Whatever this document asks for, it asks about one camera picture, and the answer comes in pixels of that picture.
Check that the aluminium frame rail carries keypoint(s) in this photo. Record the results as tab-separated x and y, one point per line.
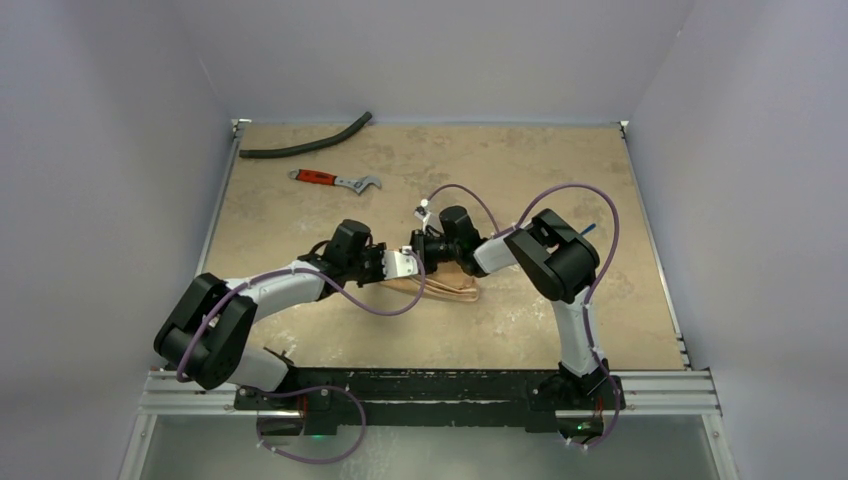
670	428

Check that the peach cloth napkin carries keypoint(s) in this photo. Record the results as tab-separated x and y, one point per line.
448	283

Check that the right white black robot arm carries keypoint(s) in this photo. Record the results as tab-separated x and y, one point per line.
559	262

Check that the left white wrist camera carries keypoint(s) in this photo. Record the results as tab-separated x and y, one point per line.
401	263

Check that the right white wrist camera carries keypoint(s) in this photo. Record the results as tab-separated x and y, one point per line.
423	213

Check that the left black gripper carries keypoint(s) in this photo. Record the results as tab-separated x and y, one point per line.
377	253

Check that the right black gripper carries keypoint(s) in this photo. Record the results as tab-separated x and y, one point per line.
419	248

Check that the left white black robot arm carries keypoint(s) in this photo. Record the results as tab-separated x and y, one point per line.
206	334

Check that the red handled adjustable wrench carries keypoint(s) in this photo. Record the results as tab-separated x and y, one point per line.
357	185

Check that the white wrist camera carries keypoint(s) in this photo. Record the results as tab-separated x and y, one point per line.
423	213
401	263

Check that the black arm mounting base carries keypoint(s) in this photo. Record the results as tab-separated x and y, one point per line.
319	400

